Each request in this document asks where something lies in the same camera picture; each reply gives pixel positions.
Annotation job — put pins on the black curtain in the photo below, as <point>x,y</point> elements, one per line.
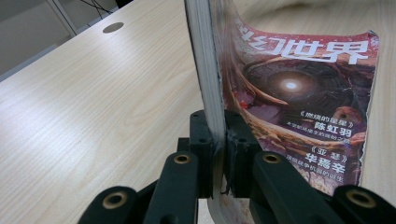
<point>124,2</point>

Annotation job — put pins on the round grey table grommet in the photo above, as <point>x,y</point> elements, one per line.
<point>113,27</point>

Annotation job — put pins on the red illustrated magazine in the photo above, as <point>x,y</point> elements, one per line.
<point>295,109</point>

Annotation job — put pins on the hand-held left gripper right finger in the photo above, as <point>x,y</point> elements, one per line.
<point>239,155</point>

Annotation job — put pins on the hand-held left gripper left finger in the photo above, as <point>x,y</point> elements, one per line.
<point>204,155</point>

